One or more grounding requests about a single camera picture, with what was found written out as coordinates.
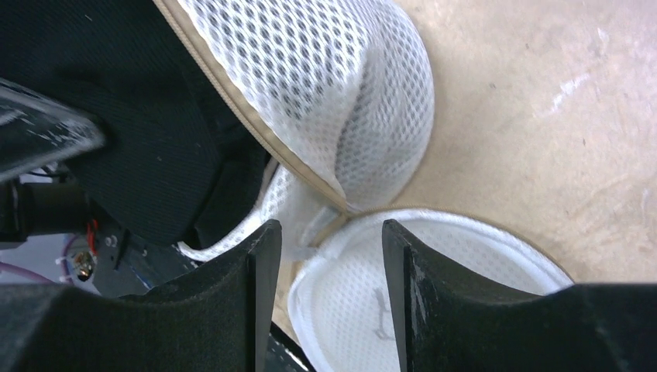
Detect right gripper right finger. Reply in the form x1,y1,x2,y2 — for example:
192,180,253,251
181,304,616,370
382,219,656,371

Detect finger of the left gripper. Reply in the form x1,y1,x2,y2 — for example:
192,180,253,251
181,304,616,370
1,79,105,182

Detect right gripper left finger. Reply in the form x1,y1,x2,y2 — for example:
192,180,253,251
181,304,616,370
1,220,281,371

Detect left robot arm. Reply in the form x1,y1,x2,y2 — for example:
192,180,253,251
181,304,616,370
1,80,135,280

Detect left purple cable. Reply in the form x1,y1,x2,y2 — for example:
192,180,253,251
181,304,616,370
0,233,83,286

